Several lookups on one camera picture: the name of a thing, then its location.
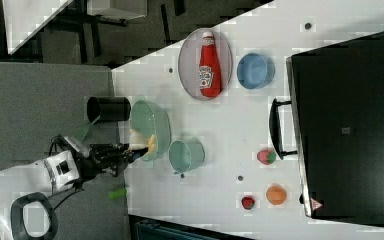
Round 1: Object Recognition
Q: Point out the black toaster oven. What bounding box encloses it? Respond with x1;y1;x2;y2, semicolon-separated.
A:
285;31;384;227

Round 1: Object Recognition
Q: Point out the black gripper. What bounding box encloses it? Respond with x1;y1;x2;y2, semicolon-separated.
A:
75;143;148;182

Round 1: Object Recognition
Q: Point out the blue cup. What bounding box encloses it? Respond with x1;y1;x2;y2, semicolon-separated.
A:
237;53;275;90

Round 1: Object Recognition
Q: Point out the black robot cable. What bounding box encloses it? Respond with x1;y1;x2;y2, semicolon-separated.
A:
48;134;84;211

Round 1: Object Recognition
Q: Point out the green oval colander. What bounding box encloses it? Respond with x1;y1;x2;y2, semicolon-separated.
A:
131;100;171;162

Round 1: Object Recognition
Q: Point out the small red plush fruit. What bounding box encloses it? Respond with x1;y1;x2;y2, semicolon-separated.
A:
241;196;255;210

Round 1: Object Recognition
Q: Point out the orange plush fruit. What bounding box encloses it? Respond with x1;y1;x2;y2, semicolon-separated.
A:
266;185;287;205

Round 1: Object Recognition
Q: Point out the green plush toy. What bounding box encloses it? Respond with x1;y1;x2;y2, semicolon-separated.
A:
108;188;127;200

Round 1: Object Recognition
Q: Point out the blue crate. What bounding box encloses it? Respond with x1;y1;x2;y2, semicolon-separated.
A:
133;220;251;240

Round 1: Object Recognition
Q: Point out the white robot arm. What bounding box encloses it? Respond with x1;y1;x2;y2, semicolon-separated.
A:
0;144;152;240

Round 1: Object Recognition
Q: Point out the black cylindrical container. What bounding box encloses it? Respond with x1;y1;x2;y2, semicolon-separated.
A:
86;97;131;122

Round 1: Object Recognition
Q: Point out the red plush ketchup bottle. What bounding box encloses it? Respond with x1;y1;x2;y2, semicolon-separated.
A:
198;31;221;98

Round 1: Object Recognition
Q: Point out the green mug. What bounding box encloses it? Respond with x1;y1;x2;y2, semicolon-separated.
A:
168;138;205;174

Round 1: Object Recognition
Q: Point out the green slotted spatula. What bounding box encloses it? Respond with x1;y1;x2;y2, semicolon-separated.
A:
76;117;100;142

